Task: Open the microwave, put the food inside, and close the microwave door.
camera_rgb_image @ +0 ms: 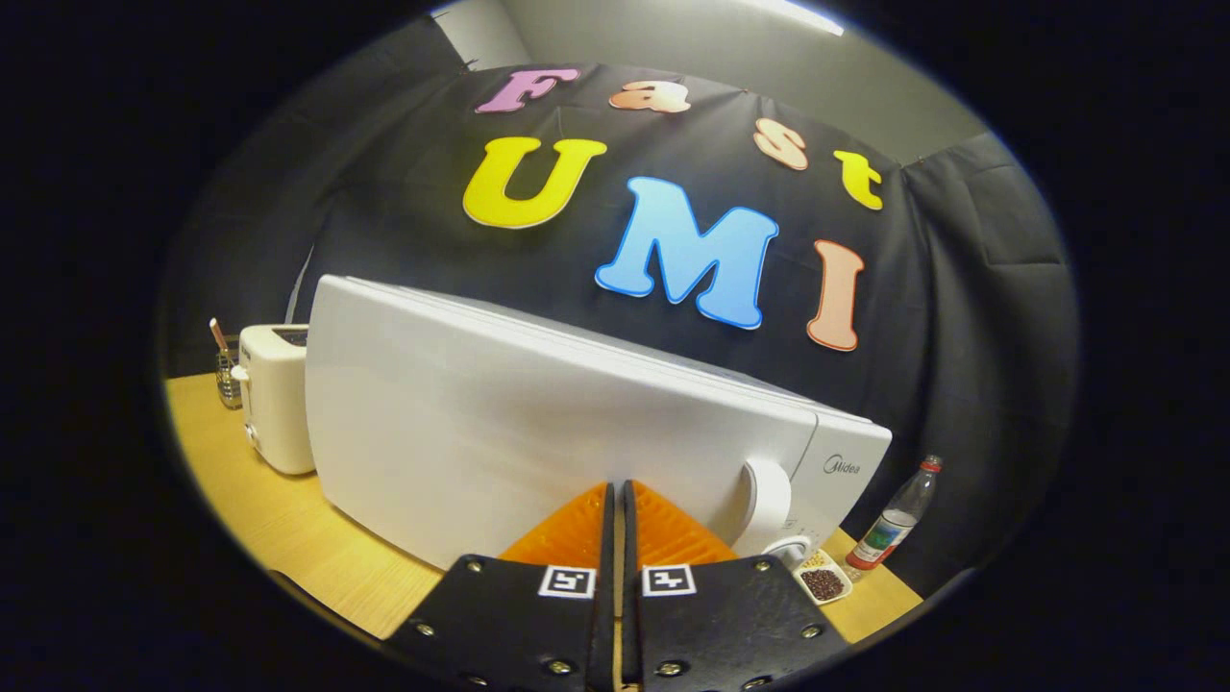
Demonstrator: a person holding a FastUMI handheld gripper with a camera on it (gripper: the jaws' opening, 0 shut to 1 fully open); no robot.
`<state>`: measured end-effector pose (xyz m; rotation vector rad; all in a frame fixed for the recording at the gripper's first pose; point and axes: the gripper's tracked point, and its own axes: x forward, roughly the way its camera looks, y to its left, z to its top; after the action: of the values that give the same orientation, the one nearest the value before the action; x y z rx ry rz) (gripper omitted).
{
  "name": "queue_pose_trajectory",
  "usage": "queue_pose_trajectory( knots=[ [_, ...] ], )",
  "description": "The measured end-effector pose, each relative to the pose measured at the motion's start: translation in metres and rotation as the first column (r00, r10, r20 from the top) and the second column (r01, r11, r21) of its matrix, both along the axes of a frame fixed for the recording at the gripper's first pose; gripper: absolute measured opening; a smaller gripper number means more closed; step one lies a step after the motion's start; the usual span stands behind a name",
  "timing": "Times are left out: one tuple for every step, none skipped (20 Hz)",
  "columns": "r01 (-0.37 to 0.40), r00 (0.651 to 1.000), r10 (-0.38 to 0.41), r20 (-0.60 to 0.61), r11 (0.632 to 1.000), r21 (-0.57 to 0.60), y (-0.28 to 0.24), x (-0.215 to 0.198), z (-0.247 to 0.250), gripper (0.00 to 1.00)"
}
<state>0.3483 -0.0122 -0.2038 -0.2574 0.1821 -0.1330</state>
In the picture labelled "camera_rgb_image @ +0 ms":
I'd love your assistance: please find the clear plastic water bottle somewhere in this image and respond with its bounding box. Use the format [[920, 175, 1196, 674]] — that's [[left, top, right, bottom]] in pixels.
[[846, 455, 945, 572]]

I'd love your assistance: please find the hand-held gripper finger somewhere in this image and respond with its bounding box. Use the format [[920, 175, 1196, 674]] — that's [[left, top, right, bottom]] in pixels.
[[623, 479, 851, 692], [382, 481, 616, 692]]

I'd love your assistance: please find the white toaster oven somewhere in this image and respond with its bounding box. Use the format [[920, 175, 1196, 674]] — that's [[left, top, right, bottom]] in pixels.
[[305, 274, 895, 578]]

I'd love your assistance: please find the black backdrop cloth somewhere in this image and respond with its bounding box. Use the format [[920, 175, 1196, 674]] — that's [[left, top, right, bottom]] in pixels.
[[159, 14, 1082, 597]]

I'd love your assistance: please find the white bread toaster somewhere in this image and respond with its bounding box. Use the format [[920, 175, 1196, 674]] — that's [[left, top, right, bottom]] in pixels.
[[231, 324, 318, 477]]

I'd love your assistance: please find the wire mesh utensil holder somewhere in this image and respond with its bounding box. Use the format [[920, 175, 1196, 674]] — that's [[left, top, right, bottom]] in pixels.
[[215, 346, 243, 410]]

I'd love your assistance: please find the white divided plate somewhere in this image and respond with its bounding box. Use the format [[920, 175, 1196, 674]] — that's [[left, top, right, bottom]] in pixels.
[[793, 548, 854, 606]]

